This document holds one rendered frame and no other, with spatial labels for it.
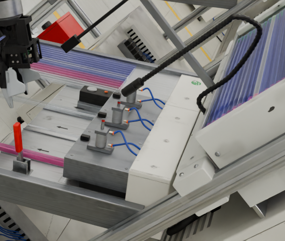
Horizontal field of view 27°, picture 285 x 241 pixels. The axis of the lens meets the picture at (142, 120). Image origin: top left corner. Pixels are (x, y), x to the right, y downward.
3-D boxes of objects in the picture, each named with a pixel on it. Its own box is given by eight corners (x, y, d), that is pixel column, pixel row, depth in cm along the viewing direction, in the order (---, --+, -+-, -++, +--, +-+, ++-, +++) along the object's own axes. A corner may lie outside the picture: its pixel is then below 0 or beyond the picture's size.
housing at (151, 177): (120, 229, 117) (128, 169, 110) (173, 122, 159) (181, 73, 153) (160, 240, 115) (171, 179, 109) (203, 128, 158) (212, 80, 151)
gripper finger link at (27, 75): (43, 94, 148) (32, 65, 142) (21, 94, 150) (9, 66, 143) (47, 86, 150) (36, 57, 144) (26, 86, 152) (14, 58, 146)
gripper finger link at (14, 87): (24, 109, 138) (22, 69, 137) (1, 109, 140) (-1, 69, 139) (30, 108, 141) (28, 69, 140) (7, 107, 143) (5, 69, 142)
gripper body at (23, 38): (30, 71, 137) (20, 20, 132) (-4, 72, 139) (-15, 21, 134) (43, 60, 144) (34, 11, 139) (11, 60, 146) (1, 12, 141)
